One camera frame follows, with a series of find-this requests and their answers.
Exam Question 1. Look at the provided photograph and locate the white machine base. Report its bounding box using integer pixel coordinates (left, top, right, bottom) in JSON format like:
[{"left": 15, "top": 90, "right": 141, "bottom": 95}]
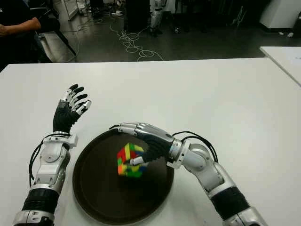
[{"left": 258, "top": 0, "right": 301, "bottom": 31}]

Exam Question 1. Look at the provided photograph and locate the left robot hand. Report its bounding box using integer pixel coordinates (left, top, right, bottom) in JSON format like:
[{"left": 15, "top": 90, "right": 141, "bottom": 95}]
[{"left": 52, "top": 83, "right": 92, "bottom": 134}]

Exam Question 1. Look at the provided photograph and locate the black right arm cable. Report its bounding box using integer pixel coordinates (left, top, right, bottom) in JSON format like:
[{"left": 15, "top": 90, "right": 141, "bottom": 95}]
[{"left": 172, "top": 131, "right": 219, "bottom": 163}]

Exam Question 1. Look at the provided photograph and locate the white floor cable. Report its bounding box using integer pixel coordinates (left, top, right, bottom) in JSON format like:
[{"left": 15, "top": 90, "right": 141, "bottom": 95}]
[{"left": 70, "top": 11, "right": 164, "bottom": 62}]

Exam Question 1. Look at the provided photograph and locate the round dark brown tray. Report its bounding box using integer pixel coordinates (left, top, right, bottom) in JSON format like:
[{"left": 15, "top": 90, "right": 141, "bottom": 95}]
[{"left": 72, "top": 130, "right": 175, "bottom": 226}]

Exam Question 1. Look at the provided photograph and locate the white side table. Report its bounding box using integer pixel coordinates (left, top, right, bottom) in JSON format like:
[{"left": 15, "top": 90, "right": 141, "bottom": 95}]
[{"left": 259, "top": 46, "right": 301, "bottom": 87}]

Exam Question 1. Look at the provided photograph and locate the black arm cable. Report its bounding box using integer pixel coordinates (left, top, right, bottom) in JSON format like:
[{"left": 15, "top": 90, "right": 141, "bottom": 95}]
[
  {"left": 28, "top": 134, "right": 72, "bottom": 186},
  {"left": 172, "top": 131, "right": 219, "bottom": 163}
]

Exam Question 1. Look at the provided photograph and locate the black chair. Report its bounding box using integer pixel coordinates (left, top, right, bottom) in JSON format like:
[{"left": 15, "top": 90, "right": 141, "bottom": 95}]
[{"left": 35, "top": 9, "right": 78, "bottom": 63}]

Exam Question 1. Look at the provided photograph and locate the black cabinet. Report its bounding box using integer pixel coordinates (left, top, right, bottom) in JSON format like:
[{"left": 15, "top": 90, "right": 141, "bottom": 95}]
[{"left": 125, "top": 0, "right": 151, "bottom": 33}]

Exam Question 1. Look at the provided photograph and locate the white shelf unit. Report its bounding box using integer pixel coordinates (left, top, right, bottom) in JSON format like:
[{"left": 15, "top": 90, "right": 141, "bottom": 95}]
[{"left": 53, "top": 0, "right": 80, "bottom": 21}]

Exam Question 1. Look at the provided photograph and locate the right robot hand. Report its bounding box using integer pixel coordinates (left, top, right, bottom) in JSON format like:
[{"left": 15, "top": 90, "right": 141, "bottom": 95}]
[{"left": 109, "top": 122, "right": 176, "bottom": 165}]

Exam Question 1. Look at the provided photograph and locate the seated person black shirt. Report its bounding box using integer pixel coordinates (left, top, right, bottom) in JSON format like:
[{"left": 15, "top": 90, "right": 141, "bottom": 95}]
[{"left": 0, "top": 0, "right": 48, "bottom": 71}]

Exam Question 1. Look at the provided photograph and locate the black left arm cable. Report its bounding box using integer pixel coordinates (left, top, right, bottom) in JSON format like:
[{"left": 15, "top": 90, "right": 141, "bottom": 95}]
[{"left": 28, "top": 134, "right": 72, "bottom": 186}]

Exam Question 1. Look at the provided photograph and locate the multicoloured Rubik's cube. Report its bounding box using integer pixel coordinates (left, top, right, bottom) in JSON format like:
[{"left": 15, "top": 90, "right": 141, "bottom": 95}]
[{"left": 117, "top": 143, "right": 149, "bottom": 178}]

